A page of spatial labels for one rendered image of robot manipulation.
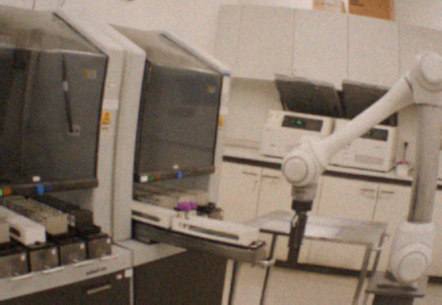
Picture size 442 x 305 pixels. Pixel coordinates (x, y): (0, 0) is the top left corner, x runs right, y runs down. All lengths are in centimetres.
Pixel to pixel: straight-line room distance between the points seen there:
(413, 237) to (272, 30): 337
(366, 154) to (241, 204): 113
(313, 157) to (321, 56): 295
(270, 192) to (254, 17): 152
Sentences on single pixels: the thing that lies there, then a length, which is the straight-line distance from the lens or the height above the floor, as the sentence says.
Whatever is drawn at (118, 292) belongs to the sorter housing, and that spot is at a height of 57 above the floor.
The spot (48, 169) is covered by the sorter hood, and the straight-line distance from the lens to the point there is 158.
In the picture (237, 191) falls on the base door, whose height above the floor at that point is 60.
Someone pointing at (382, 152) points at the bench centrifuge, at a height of 106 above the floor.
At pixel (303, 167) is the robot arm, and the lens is 154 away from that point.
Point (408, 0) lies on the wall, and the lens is 480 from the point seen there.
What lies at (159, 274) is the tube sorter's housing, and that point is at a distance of 210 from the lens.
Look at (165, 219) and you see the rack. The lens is 197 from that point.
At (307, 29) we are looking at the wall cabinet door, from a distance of 455.
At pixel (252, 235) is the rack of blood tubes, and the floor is 85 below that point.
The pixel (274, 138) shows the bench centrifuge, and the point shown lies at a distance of 428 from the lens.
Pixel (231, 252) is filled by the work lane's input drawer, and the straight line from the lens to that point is 185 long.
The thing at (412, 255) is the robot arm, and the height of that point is 90.
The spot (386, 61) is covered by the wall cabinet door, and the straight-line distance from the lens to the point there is 436.
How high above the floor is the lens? 128
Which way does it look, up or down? 4 degrees down
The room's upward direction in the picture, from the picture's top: 6 degrees clockwise
